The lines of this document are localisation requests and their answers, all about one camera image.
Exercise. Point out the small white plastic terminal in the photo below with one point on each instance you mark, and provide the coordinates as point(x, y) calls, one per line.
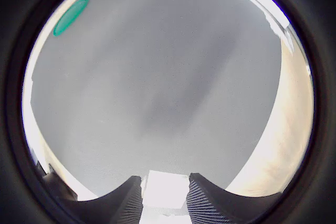
point(165, 190)

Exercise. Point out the round green lid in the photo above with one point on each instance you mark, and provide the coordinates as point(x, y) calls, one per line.
point(70, 17)

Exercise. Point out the dark grey mat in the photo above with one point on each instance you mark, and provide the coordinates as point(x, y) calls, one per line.
point(157, 64)

